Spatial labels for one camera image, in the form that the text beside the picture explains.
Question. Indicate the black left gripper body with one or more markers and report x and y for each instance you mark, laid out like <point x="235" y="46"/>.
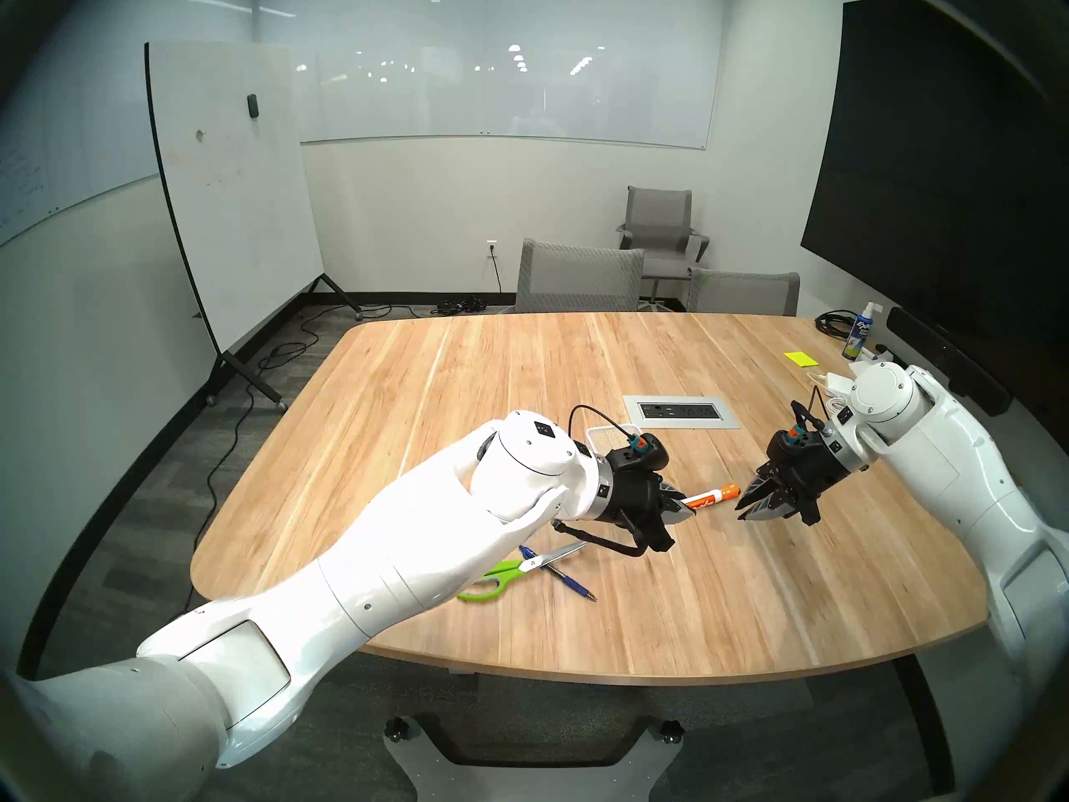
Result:
<point x="635" y="499"/>

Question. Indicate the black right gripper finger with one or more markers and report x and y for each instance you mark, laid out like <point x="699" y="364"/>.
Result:
<point x="768" y="510"/>
<point x="764" y="489"/>

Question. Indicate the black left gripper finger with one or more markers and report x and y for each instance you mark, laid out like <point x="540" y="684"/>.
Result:
<point x="681" y="515"/>
<point x="674" y="494"/>

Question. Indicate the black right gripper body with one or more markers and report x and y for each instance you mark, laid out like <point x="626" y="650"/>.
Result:
<point x="806" y="474"/>

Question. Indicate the orange white dry-erase marker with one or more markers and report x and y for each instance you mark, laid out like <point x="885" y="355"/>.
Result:
<point x="710" y="498"/>

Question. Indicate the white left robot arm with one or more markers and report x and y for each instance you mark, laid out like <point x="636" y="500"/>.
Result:
<point x="376" y="558"/>

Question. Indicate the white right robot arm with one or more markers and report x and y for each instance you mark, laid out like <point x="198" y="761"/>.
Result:
<point x="944" y="474"/>

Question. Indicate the blue ballpoint pen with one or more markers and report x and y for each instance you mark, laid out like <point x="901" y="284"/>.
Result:
<point x="576" y="589"/>

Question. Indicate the grey table power outlet panel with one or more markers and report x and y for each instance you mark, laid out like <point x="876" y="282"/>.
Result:
<point x="681" y="410"/>

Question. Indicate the yellow sticky note pad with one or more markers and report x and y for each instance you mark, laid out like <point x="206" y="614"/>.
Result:
<point x="800" y="358"/>

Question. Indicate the whiteboard cleaner spray bottle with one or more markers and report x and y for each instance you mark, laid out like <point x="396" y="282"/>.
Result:
<point x="858" y="337"/>

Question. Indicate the black video sound bar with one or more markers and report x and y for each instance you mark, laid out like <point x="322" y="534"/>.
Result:
<point x="944" y="353"/>

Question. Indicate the grey mesh-back chair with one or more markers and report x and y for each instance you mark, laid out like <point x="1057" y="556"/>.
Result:
<point x="576" y="278"/>
<point x="743" y="295"/>

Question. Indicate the grey armrest swivel chair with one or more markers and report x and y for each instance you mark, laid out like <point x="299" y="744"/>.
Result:
<point x="660" y="215"/>

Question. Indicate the rolling whiteboard on stand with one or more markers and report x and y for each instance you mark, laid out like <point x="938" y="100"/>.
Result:
<point x="234" y="199"/>

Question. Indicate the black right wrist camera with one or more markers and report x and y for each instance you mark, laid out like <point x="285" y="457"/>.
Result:
<point x="785" y="447"/>

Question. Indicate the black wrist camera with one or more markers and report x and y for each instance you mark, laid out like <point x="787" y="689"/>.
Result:
<point x="651" y="454"/>
<point x="785" y="447"/>

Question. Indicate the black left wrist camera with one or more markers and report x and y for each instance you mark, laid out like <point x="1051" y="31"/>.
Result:
<point x="651" y="454"/>

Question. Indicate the large black wall screen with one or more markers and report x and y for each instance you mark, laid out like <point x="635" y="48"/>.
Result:
<point x="935" y="182"/>

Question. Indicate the wall mounted glass whiteboard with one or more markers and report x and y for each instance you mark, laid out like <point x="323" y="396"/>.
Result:
<point x="518" y="90"/>

